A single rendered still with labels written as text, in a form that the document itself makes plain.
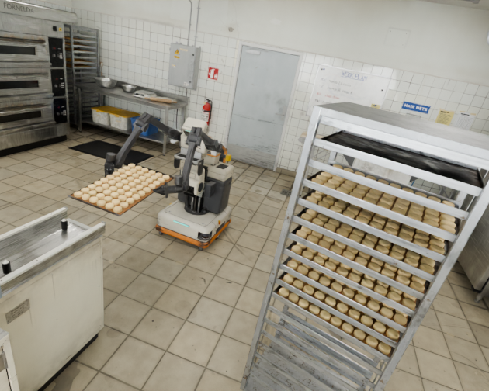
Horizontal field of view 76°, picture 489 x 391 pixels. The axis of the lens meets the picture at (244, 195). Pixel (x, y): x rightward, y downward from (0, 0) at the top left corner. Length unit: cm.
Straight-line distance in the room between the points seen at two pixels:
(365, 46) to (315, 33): 79
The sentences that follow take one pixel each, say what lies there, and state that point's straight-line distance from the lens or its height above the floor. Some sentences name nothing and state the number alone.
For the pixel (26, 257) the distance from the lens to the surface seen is 194.
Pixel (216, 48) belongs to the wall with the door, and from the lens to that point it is 602.
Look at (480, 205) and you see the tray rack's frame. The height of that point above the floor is 165.
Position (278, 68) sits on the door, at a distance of 572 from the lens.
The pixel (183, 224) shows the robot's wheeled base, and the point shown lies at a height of 25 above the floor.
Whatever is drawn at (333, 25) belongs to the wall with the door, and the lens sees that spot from 563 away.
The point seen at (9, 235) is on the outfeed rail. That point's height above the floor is 89.
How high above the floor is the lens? 196
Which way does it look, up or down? 25 degrees down
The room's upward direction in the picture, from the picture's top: 11 degrees clockwise
